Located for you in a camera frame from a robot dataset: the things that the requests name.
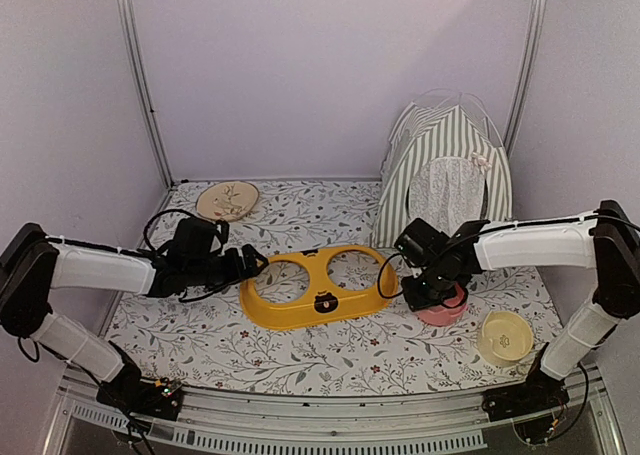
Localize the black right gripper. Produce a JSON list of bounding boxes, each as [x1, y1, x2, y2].
[[400, 263, 456, 312]]

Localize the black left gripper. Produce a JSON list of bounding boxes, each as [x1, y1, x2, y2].
[[186, 243, 269, 293]]

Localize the pink pet bowl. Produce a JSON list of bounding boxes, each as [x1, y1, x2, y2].
[[416, 284, 468, 327]]

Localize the green striped pet tent fabric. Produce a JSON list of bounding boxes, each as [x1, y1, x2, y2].
[[370, 89, 513, 247]]

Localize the cream pet bowl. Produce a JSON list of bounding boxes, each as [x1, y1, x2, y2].
[[477, 311, 534, 368]]

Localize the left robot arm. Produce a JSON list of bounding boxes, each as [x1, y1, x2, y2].
[[1, 217, 268, 409]]

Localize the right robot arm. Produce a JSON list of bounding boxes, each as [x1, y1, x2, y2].
[[394, 200, 639, 411]]

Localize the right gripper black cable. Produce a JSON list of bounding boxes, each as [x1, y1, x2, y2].
[[375, 229, 481, 302]]

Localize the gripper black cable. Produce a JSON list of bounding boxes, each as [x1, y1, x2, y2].
[[375, 229, 481, 302], [142, 208, 231, 304]]

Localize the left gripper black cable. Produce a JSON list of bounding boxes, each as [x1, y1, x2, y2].
[[142, 208, 231, 304]]

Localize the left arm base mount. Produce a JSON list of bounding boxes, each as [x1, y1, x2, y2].
[[96, 344, 184, 421]]

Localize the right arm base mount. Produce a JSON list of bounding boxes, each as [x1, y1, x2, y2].
[[481, 352, 569, 421]]

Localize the front aluminium rail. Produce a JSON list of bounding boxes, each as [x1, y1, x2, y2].
[[43, 365, 629, 454]]

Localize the right aluminium corner post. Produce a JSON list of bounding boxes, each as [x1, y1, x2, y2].
[[504, 0, 547, 157]]

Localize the aluminium corner post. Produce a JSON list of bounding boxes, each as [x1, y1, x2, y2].
[[504, 0, 547, 157], [116, 0, 174, 189]]

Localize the left aluminium corner post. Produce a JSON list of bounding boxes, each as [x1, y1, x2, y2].
[[116, 0, 174, 189]]

